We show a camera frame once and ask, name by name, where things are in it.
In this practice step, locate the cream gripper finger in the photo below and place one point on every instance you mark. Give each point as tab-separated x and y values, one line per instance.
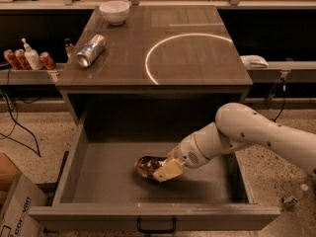
169	170

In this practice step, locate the orange soda can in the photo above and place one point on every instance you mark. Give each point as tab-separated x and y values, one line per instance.
147	165

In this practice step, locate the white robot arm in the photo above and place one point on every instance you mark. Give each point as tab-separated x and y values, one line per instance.
237	126

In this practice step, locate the open grey top drawer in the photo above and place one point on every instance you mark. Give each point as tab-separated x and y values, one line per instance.
100	190

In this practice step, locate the silver soda can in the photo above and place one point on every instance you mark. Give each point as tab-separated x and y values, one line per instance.
91	50

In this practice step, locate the red can right of bottle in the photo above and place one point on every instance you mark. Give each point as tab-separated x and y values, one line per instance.
47	60

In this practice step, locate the red can far left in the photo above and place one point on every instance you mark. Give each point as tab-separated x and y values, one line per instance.
9	55

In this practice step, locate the grey wooden cabinet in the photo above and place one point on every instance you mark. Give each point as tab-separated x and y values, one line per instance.
158	49

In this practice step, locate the clear plastic bottle on floor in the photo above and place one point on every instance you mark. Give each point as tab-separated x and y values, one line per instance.
295	195

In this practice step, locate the white folded cloth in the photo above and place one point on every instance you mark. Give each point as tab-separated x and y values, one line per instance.
254	61

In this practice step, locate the grey side shelf right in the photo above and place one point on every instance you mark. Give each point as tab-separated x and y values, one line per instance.
291	71

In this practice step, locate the grey side shelf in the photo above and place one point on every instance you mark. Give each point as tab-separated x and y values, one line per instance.
31	77
291	71

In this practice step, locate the cardboard box with print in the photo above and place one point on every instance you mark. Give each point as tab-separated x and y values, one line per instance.
18	195

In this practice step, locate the small dark glass bottle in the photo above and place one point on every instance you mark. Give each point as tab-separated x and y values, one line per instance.
68	47

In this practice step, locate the white ceramic bowl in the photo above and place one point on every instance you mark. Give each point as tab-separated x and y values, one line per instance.
114	12

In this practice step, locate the white pump bottle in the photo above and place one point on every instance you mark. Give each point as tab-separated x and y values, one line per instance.
32	56

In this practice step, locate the grey side shelf left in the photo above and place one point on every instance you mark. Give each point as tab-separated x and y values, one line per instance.
31	77

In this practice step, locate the black drawer handle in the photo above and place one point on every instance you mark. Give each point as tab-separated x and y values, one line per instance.
172	230

